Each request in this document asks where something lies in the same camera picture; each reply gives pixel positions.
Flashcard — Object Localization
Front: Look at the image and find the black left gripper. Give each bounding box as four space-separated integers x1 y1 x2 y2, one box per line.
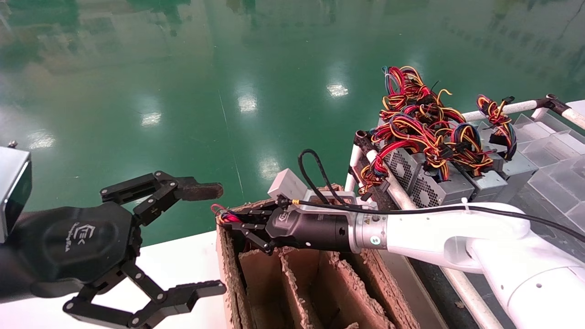
14 170 228 329

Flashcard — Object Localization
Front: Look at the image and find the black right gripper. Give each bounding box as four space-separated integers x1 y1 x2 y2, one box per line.
222 208 352 254

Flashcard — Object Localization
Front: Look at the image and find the worn cardboard divider box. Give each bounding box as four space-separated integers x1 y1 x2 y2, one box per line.
215 183 421 329

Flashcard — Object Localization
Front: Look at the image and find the clear plastic compartment tray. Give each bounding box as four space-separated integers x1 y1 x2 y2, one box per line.
512 112 585 215

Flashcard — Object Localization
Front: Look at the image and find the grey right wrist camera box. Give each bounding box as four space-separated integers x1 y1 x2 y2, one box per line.
267 168 310 202

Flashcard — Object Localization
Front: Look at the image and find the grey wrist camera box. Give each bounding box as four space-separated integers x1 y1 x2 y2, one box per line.
0 145 32 244
267 168 310 202

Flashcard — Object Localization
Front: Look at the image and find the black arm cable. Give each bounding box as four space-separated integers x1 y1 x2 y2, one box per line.
277 149 585 243

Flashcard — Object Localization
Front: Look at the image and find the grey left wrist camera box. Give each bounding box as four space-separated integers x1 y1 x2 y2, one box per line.
0 145 32 244

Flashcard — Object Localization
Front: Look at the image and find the tangled multicoloured wire bundle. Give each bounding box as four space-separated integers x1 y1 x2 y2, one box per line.
359 65 495 195

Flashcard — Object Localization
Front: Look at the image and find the white pipe rack frame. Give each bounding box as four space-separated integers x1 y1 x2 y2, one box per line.
345 94 585 329

